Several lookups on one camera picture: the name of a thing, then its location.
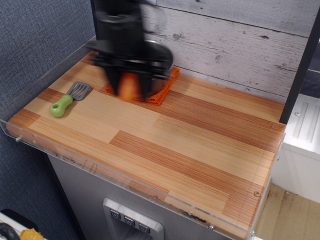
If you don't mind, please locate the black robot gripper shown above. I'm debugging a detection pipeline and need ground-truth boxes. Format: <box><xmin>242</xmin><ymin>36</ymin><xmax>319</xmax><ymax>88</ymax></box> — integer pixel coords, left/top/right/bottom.
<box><xmin>84</xmin><ymin>9</ymin><xmax>175</xmax><ymax>102</ymax></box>

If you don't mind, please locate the orange toy carrot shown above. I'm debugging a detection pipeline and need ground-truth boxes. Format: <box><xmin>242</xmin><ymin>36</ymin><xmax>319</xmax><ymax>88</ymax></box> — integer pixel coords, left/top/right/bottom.
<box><xmin>117</xmin><ymin>72</ymin><xmax>140</xmax><ymax>102</ymax></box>

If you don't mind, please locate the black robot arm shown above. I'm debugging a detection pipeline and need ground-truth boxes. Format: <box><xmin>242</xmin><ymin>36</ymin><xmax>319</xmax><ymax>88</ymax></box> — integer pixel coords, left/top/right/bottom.
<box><xmin>85</xmin><ymin>0</ymin><xmax>174</xmax><ymax>100</ymax></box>

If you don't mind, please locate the silver metal bowl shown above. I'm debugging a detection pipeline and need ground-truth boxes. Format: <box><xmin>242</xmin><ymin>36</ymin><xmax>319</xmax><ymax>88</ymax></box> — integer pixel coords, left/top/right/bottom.
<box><xmin>143</xmin><ymin>40</ymin><xmax>175</xmax><ymax>94</ymax></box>

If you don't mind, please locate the orange folded cloth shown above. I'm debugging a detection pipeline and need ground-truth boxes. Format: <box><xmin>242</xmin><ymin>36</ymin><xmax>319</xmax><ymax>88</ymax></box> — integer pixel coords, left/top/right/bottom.
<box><xmin>104</xmin><ymin>66</ymin><xmax>181</xmax><ymax>107</ymax></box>

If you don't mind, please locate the clear acrylic table guard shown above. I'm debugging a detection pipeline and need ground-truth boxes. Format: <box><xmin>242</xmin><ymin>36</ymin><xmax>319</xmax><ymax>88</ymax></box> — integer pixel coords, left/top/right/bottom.
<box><xmin>0</xmin><ymin>48</ymin><xmax>285</xmax><ymax>240</ymax></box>

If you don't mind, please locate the grey toy fridge cabinet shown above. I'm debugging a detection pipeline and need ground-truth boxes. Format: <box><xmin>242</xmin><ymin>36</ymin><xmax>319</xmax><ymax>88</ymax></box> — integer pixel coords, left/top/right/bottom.
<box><xmin>49</xmin><ymin>156</ymin><xmax>227</xmax><ymax>240</ymax></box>

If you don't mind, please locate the silver dispenser button panel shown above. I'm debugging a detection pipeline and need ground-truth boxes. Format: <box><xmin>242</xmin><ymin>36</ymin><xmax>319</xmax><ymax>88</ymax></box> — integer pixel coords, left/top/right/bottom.
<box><xmin>103</xmin><ymin>197</ymin><xmax>165</xmax><ymax>240</ymax></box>

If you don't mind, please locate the yellow tape object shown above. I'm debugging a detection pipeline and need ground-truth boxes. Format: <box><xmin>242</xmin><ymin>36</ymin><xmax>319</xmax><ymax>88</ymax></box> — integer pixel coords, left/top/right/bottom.
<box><xmin>19</xmin><ymin>228</ymin><xmax>45</xmax><ymax>240</ymax></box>

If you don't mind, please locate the white ribbed box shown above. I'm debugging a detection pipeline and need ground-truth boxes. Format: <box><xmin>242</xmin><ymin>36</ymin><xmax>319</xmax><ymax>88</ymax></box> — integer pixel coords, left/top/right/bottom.
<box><xmin>270</xmin><ymin>94</ymin><xmax>320</xmax><ymax>203</ymax></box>

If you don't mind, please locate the green handled grey spatula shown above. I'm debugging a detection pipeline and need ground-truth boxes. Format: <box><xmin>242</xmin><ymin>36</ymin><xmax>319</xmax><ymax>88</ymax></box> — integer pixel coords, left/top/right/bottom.
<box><xmin>49</xmin><ymin>81</ymin><xmax>91</xmax><ymax>118</ymax></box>

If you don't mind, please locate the black left vertical post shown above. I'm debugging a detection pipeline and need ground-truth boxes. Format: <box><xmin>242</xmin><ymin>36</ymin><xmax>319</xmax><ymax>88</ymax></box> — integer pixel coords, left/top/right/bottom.
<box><xmin>90</xmin><ymin>0</ymin><xmax>99</xmax><ymax>51</ymax></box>

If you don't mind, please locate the black vertical post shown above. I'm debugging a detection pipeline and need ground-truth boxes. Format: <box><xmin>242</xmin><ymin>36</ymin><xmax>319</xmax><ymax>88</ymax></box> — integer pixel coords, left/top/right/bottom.
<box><xmin>279</xmin><ymin>9</ymin><xmax>320</xmax><ymax>124</ymax></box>
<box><xmin>90</xmin><ymin>0</ymin><xmax>99</xmax><ymax>51</ymax></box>

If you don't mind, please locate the black right vertical post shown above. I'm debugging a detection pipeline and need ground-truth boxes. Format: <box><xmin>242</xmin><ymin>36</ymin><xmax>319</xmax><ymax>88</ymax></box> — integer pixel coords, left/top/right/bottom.
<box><xmin>279</xmin><ymin>9</ymin><xmax>320</xmax><ymax>124</ymax></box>

